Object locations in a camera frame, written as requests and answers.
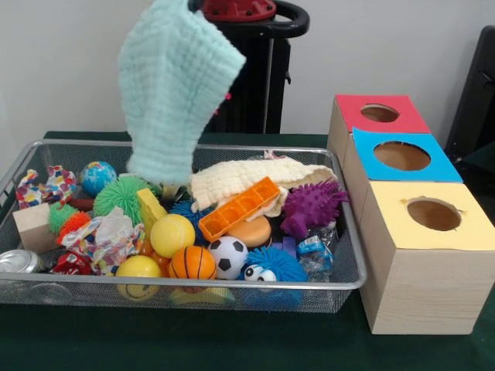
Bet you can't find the blue globe print ball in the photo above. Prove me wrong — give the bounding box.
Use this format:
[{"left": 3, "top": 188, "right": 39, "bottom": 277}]
[{"left": 80, "top": 161, "right": 118, "bottom": 197}]

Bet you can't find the blue fuzzy ball with eyes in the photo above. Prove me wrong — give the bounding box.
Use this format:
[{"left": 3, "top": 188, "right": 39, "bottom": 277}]
[{"left": 237, "top": 246, "right": 310, "bottom": 309}]

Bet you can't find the mint green muslin cloth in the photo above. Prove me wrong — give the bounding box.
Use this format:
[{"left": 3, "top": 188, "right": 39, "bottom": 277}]
[{"left": 118, "top": 0, "right": 248, "bottom": 185}]

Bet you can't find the cream muslin cloth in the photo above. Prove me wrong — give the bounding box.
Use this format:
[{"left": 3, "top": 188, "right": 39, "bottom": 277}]
[{"left": 188, "top": 155, "right": 338, "bottom": 220}]

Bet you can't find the dark green tablecloth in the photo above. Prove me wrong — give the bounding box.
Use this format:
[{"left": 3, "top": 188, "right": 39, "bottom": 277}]
[{"left": 0, "top": 131, "right": 495, "bottom": 371}]

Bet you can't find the clear mesh bin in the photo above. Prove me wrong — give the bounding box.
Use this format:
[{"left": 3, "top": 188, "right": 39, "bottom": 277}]
[{"left": 0, "top": 138, "right": 368, "bottom": 314}]

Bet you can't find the yellow smiley ball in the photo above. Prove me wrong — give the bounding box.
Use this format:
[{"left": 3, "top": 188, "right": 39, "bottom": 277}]
[{"left": 115, "top": 254, "right": 163, "bottom": 301}]

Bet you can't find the plain wooden cube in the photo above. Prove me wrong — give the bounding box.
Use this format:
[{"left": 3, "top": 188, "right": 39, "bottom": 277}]
[{"left": 12, "top": 203, "right": 60, "bottom": 255}]

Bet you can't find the wooden box with three holes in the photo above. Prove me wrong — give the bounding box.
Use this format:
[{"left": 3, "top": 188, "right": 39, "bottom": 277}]
[{"left": 327, "top": 94, "right": 495, "bottom": 335}]

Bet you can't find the purple spiky ball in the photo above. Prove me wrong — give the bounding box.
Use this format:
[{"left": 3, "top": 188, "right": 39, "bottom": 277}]
[{"left": 278, "top": 177, "right": 350, "bottom": 237}]

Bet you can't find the orange toy basketball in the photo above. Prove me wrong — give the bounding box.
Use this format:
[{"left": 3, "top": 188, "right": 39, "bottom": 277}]
[{"left": 168, "top": 246, "right": 218, "bottom": 293}]

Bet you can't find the orange plastic toy block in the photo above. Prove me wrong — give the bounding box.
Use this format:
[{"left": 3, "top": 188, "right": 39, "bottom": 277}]
[{"left": 197, "top": 176, "right": 282, "bottom": 243}]

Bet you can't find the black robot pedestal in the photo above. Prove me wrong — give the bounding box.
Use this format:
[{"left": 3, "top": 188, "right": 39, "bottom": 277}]
[{"left": 189, "top": 0, "right": 310, "bottom": 134}]

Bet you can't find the black stand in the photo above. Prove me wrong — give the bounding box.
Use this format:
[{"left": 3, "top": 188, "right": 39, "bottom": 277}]
[{"left": 444, "top": 26, "right": 495, "bottom": 163}]

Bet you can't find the black and white soccer ball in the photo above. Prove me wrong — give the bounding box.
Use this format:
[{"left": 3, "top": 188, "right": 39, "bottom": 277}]
[{"left": 207, "top": 235, "right": 249, "bottom": 280}]

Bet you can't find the yellow tennis ball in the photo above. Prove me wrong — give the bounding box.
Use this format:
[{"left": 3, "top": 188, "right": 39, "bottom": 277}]
[{"left": 149, "top": 214, "right": 196, "bottom": 259}]

